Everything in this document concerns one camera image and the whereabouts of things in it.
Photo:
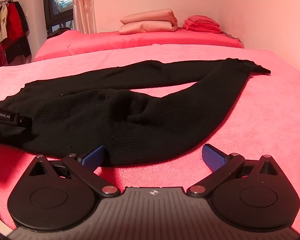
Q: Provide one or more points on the folded red blanket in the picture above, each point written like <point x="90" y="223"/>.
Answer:
<point x="202" y="24"/>

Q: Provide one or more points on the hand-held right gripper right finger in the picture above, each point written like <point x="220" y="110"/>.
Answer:
<point x="213" y="158"/>

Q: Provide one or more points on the pink pillow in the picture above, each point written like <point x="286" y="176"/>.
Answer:
<point x="145" y="28"/>
<point x="150" y="16"/>

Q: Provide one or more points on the pale patterned curtain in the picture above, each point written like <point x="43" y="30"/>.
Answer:
<point x="84" y="7"/>

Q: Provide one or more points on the cream hanging garment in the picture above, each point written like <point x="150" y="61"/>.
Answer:
<point x="2" y="25"/>

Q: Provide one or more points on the black knit pants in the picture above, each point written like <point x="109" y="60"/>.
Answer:
<point x="140" y="130"/>

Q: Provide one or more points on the dark framed window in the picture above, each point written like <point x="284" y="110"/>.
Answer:
<point x="57" y="2"/>

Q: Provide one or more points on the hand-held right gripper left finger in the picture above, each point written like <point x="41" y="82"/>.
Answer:
<point x="93" y="158"/>

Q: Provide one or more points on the red bed sheet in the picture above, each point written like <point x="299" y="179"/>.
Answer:
<point x="140" y="38"/>

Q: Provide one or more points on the dark cloth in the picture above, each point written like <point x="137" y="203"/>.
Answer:
<point x="60" y="32"/>

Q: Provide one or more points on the red hanging jacket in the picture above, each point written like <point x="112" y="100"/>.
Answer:
<point x="13" y="22"/>

